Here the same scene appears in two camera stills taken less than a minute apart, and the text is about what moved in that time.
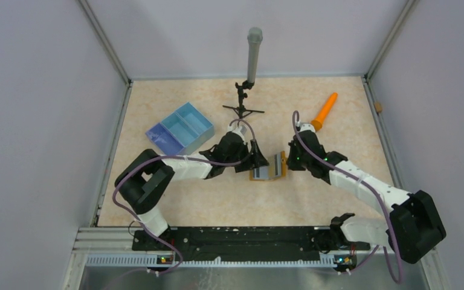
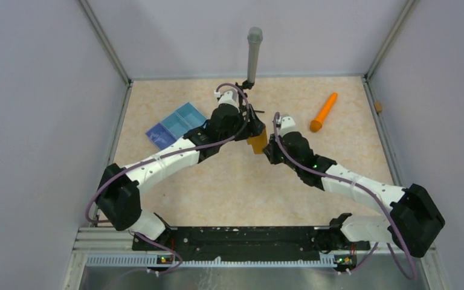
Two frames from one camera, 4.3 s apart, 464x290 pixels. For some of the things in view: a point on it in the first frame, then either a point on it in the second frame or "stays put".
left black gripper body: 241,154 -> 251,129
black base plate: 248,242 stays put
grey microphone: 254,36 stays put
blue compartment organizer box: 182,132 stays put
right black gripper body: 297,161 -> 277,155
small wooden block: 378,107 stays put
